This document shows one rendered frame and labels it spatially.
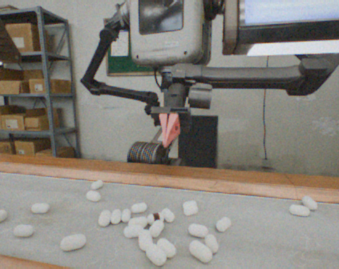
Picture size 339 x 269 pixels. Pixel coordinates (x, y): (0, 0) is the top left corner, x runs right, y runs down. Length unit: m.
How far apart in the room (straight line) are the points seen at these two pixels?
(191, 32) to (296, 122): 1.85
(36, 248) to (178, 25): 0.84
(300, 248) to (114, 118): 2.50
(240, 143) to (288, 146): 0.49
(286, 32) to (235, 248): 0.32
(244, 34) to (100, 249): 0.37
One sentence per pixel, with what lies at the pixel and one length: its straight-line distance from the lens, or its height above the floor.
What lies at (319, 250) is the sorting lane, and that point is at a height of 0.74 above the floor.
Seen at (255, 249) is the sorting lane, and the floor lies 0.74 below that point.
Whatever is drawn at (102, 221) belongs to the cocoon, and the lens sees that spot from 0.44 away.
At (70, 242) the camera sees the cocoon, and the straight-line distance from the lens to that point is 0.40.
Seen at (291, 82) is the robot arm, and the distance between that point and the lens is 0.70.
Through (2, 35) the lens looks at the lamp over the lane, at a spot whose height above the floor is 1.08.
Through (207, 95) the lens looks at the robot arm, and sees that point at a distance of 0.58.
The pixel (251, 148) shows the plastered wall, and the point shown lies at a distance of 2.50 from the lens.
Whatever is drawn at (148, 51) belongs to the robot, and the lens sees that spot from 0.98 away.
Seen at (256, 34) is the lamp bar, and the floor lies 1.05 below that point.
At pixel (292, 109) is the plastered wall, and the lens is 2.51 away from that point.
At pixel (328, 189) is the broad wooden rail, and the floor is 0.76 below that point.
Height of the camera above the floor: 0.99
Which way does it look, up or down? 11 degrees down
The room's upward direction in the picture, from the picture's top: straight up
